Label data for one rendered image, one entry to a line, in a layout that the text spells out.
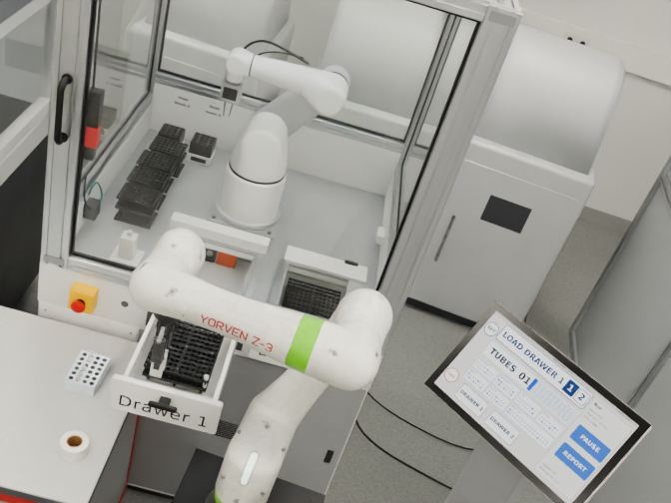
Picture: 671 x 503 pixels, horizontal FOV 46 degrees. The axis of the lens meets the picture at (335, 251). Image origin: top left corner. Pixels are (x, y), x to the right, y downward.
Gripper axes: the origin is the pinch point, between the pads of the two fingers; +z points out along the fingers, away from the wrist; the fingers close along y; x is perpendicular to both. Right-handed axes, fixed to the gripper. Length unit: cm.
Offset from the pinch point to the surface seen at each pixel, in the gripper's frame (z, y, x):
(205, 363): 14.0, -17.8, 9.8
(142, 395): 14.2, -1.1, -2.6
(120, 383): 12.1, -1.1, -8.7
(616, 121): 32, -337, 202
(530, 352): -13, -27, 94
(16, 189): 37, -101, -78
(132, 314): 19.6, -34.8, -15.4
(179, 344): 13.6, -21.8, 1.4
